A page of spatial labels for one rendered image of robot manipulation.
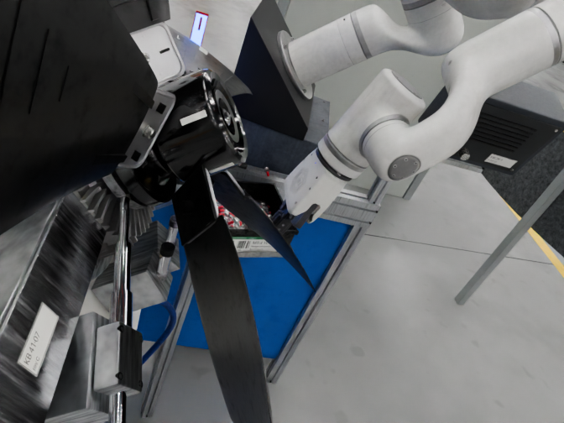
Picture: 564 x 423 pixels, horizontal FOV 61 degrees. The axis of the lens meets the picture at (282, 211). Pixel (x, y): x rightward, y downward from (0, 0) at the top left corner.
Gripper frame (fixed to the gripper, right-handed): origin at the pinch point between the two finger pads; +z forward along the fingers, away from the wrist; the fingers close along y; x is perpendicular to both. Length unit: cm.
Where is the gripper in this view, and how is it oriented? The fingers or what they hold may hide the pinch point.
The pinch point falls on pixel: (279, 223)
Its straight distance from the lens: 85.1
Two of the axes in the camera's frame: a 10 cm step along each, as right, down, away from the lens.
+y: 0.7, 6.3, -7.7
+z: -5.9, 6.5, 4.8
